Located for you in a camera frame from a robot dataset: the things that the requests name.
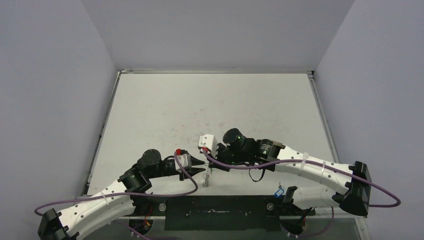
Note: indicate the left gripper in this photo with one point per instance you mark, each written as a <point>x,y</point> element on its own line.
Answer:
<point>193,170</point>

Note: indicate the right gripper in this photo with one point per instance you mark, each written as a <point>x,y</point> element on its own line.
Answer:
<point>218,158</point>

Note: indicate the large metal key ring plate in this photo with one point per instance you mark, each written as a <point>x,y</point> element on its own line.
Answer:
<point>207,176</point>

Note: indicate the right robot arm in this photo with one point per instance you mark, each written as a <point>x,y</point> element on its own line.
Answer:
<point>346,186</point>

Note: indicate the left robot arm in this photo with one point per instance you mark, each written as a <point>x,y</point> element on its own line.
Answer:
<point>52,228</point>

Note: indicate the blue tagged key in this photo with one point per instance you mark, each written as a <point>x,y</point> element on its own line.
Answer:
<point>280,191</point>

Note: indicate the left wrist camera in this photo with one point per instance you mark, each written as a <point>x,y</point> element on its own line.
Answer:
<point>182,160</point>

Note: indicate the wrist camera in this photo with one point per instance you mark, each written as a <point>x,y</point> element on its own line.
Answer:
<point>182,160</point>
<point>209,142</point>

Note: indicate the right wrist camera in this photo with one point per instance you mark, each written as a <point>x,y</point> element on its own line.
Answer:
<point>209,142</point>

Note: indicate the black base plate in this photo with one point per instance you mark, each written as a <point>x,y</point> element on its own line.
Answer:
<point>264,217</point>

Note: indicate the aluminium rail front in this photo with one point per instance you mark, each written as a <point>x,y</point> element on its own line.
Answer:
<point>218,207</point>

